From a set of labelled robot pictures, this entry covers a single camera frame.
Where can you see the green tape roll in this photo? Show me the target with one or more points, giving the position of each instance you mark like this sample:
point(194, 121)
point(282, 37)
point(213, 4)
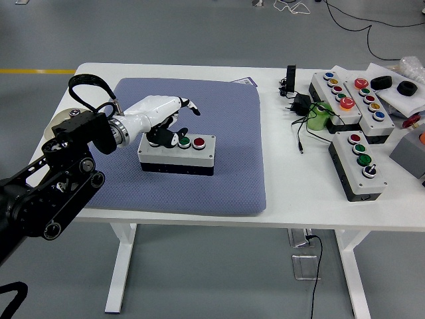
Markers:
point(315, 123)

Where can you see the grey box with orange button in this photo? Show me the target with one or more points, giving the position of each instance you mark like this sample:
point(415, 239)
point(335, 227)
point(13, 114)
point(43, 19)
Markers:
point(408, 153)

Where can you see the black upright rectangular device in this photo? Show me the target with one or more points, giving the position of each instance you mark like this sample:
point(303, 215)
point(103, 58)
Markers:
point(291, 78)

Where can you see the loose red mushroom button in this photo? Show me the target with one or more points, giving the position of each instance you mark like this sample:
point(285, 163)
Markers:
point(411, 121)

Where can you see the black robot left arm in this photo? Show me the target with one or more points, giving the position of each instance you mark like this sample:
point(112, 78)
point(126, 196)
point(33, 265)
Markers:
point(50, 202)

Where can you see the blue-grey textured mat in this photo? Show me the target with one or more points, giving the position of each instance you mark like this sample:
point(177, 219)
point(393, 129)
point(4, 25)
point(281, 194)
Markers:
point(225, 109)

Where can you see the four-button box with selector switch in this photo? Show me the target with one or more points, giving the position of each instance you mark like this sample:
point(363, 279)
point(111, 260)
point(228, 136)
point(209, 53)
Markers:
point(375, 186)

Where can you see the three-button grey control box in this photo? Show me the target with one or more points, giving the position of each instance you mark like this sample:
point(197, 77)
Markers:
point(199, 159)

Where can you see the clear plastic bracket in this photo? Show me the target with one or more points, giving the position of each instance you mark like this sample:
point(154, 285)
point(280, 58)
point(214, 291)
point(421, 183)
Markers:
point(305, 267)
point(299, 237)

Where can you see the translucent tape roll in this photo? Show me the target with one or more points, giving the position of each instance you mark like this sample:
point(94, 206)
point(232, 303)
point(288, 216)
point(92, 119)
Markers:
point(61, 116)

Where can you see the white table leg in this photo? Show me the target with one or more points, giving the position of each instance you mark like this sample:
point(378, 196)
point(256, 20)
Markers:
point(121, 266)
point(357, 282)

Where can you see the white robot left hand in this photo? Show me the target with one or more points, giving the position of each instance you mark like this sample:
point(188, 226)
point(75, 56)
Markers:
point(152, 109)

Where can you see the large white foam sheet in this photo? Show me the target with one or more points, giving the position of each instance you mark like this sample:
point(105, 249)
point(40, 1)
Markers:
point(398, 103)

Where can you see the black power adapter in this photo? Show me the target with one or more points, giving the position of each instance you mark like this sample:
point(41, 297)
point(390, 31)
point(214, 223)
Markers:
point(303, 101)

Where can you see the clear plastic bag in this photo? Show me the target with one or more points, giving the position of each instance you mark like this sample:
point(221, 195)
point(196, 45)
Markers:
point(413, 68)

